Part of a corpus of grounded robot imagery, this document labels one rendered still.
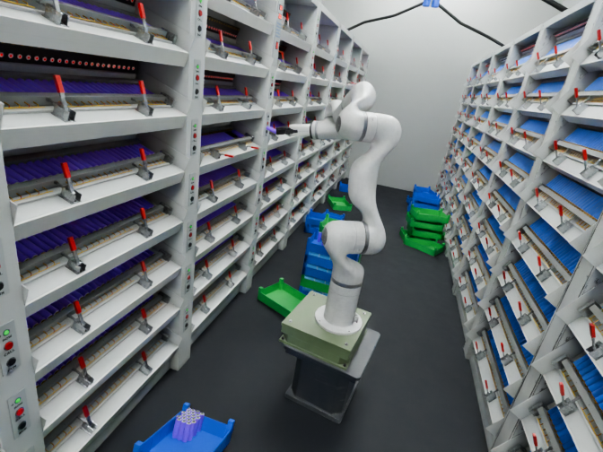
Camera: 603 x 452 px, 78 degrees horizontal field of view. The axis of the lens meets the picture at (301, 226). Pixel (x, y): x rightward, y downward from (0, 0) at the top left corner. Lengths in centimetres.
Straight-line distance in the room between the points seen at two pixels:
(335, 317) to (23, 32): 120
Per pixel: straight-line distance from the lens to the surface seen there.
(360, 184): 129
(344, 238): 129
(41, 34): 93
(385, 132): 131
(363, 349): 159
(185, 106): 132
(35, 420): 121
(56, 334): 119
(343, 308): 144
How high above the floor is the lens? 123
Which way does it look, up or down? 21 degrees down
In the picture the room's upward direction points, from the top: 9 degrees clockwise
